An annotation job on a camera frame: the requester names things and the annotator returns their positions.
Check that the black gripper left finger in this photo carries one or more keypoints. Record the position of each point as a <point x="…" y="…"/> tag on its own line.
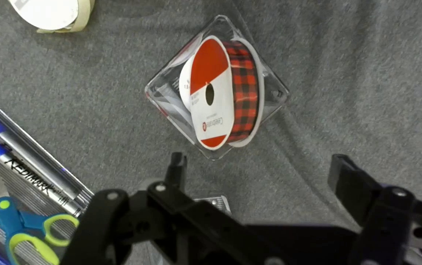
<point x="175" y="169"/>

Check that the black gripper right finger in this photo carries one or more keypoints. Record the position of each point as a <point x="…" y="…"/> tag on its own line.
<point x="352" y="181"/>

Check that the small empty clear container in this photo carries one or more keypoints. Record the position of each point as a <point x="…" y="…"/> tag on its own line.
<point x="215" y="202"/>

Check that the red plaid ribbon spool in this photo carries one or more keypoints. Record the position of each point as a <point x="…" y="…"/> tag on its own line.
<point x="215" y="93"/>
<point x="168" y="96"/>

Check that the cream tape roll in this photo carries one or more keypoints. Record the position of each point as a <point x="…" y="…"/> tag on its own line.
<point x="49" y="12"/>

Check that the blue silver pen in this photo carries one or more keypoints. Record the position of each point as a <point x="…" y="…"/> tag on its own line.
<point x="28" y="154"/>

